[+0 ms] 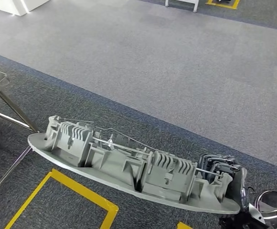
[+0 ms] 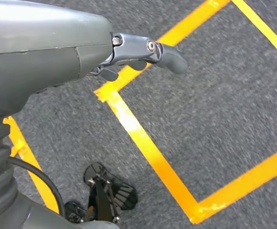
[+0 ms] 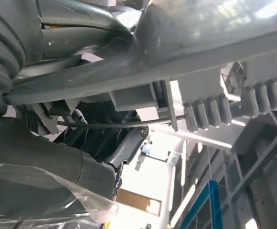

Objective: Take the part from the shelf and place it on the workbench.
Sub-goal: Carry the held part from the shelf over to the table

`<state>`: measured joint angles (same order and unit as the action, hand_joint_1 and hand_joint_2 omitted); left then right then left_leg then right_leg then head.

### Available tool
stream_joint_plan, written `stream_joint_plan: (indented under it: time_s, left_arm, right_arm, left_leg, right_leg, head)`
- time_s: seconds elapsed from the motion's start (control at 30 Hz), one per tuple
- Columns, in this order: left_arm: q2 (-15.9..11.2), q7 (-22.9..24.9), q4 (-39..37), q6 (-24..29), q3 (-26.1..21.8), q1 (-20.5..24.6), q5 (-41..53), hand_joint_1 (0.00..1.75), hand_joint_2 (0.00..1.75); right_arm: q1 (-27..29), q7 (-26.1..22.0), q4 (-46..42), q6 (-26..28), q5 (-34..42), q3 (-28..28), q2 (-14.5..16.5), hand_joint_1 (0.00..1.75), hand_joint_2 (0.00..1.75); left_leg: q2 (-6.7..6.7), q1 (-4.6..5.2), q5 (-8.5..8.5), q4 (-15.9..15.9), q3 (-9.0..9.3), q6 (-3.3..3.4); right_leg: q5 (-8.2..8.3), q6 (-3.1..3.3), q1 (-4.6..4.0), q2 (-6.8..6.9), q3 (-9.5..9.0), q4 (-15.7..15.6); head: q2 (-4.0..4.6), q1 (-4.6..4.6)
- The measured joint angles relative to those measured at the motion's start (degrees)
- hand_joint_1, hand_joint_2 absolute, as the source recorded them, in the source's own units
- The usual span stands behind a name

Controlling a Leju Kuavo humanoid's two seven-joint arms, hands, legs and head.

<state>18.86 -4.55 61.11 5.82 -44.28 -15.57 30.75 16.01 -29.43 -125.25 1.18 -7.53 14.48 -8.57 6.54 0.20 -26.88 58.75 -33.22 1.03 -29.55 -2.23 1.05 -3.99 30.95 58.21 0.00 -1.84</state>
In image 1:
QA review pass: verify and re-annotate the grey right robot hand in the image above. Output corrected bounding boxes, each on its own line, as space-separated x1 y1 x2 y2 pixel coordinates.
198 154 250 212

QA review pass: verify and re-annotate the grey plastic wheel cover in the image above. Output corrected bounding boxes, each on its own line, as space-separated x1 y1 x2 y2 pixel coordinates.
27 115 241 216

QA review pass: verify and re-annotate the yellow floor tape square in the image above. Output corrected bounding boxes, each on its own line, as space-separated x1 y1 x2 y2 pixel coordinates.
4 168 120 229
205 0 241 10

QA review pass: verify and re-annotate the white table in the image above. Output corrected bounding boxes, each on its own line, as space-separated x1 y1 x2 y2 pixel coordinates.
164 0 200 13

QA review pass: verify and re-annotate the white lit partition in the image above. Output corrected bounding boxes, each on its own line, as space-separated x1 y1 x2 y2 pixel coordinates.
0 0 51 17

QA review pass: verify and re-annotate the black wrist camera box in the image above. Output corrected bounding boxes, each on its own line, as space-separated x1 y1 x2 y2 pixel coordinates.
218 204 267 229

